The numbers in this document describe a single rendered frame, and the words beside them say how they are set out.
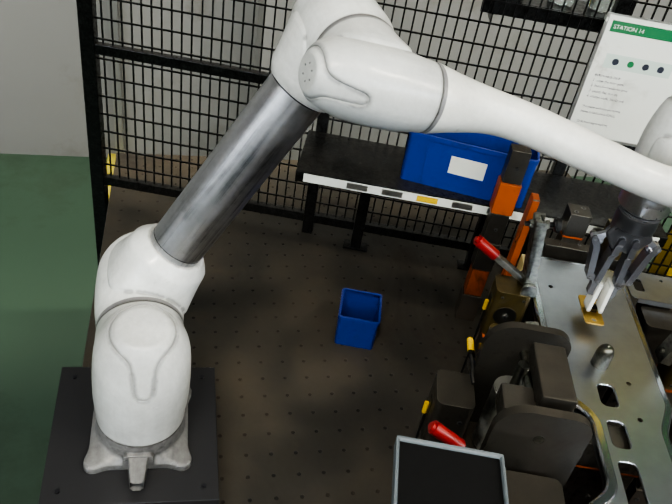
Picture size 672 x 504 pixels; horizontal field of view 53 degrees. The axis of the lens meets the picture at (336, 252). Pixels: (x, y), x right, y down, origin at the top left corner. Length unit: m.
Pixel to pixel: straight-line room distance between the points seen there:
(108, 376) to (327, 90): 0.56
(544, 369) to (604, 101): 0.95
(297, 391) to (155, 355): 0.51
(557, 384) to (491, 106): 0.40
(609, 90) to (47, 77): 2.55
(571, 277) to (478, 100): 0.68
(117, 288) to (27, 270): 1.74
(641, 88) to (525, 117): 0.83
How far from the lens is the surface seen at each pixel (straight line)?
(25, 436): 2.40
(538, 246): 1.32
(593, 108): 1.83
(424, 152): 1.63
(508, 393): 1.01
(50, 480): 1.30
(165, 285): 1.24
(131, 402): 1.15
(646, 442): 1.29
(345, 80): 0.89
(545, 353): 1.05
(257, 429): 1.47
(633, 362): 1.42
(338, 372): 1.59
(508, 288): 1.38
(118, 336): 1.12
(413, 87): 0.92
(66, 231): 3.17
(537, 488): 1.03
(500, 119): 1.02
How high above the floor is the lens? 1.85
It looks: 37 degrees down
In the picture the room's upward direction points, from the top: 10 degrees clockwise
